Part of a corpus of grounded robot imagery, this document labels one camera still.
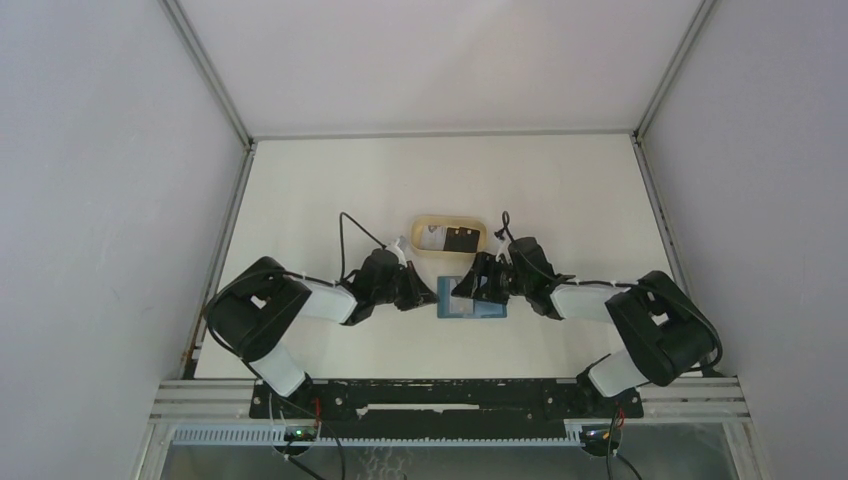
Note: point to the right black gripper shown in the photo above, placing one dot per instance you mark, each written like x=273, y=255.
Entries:
x=484, y=264

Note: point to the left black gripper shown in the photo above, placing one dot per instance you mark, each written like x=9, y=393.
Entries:
x=418, y=292

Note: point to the white card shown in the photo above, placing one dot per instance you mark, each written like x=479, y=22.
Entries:
x=460, y=307
x=433, y=238

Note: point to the blue card holder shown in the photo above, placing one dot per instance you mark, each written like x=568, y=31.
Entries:
x=483, y=309

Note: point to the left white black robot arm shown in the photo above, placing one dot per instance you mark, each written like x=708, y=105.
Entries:
x=250, y=316

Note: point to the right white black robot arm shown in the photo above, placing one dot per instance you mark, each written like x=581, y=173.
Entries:
x=664, y=334

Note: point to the black card in tray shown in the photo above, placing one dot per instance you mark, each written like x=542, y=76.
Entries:
x=461, y=240

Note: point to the white card in tray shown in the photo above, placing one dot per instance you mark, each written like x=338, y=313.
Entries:
x=433, y=238

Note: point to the beige oval tray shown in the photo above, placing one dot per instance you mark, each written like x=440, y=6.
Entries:
x=449, y=221

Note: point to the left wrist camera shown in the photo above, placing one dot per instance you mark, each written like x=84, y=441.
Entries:
x=398, y=248

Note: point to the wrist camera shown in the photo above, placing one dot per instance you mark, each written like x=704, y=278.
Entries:
x=502, y=253
x=398, y=248

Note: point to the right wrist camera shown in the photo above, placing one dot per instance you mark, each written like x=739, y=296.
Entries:
x=502, y=253

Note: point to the black mounting base plate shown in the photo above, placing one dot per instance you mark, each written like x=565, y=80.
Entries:
x=444, y=410

